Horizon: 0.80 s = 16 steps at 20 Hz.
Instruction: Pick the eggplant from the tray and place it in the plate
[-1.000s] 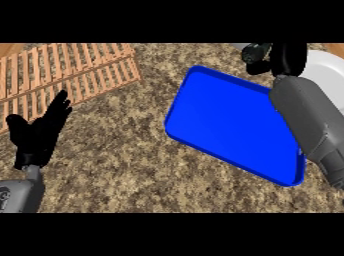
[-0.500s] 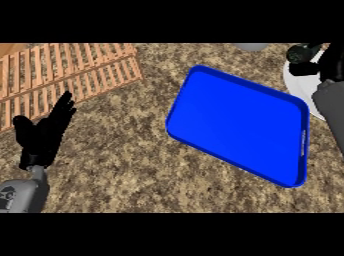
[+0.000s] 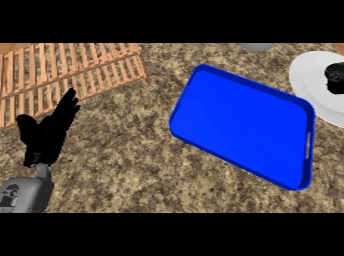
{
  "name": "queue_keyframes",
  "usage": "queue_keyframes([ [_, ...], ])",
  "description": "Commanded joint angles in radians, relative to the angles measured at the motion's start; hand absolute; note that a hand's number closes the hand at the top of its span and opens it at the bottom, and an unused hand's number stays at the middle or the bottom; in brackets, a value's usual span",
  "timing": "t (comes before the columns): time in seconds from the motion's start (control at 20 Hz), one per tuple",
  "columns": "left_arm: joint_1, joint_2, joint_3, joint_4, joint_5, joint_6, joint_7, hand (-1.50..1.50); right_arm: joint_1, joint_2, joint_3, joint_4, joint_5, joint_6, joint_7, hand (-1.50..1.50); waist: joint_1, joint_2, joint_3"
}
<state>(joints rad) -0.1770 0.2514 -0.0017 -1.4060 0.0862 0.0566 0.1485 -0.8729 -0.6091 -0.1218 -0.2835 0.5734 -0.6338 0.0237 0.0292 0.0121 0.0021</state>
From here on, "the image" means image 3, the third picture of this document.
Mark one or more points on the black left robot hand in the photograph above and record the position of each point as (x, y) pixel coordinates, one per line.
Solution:
(48, 136)

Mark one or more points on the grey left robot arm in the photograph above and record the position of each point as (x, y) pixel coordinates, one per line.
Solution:
(23, 196)

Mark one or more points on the white plate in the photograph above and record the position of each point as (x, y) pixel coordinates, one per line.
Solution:
(308, 90)

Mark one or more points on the blue plastic tray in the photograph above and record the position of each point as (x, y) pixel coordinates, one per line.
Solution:
(241, 123)

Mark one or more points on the wooden slatted rack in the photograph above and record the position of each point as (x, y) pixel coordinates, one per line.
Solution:
(45, 76)

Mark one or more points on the grey round object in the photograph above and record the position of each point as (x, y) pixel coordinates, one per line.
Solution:
(256, 46)

